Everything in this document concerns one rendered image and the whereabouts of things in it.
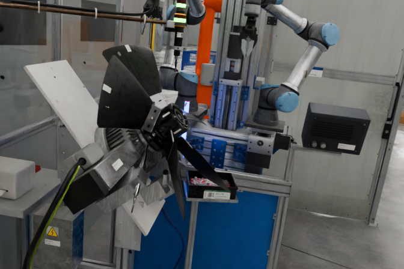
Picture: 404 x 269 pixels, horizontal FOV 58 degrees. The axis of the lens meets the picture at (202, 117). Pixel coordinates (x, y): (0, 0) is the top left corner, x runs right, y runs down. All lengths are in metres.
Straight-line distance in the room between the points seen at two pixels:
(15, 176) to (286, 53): 2.32
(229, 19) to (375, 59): 1.44
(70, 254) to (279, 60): 2.29
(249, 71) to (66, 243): 1.42
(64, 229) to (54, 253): 0.11
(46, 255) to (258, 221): 1.01
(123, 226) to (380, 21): 2.56
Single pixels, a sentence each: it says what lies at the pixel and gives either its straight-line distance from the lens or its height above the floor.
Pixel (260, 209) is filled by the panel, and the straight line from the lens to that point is 1.91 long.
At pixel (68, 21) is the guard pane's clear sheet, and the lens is 2.13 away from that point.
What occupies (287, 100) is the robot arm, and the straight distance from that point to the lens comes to 1.97.
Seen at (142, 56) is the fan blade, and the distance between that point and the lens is 1.44.
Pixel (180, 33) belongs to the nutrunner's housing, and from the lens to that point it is 1.36.
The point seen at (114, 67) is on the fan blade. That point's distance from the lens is 1.11.
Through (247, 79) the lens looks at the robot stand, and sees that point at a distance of 2.30.
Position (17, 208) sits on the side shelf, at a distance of 1.46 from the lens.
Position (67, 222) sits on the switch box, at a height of 0.83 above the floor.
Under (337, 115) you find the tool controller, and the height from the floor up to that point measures 1.23.
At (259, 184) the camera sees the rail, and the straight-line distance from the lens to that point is 1.83.
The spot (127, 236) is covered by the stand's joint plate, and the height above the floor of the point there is 0.76.
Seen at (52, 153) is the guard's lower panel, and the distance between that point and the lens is 2.11.
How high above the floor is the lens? 1.54
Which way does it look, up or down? 14 degrees down
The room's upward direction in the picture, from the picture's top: 6 degrees clockwise
